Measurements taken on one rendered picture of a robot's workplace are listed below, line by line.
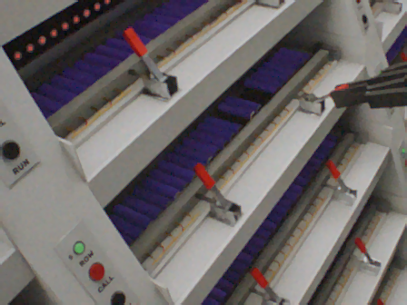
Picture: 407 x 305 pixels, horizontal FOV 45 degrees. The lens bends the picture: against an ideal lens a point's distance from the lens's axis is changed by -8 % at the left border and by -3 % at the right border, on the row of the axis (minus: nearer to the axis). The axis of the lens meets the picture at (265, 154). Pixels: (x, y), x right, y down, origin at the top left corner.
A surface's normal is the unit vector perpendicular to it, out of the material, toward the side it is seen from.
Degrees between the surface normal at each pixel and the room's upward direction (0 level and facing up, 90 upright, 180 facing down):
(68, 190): 90
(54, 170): 90
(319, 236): 21
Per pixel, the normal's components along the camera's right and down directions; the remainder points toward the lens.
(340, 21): -0.50, 0.59
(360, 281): -0.05, -0.75
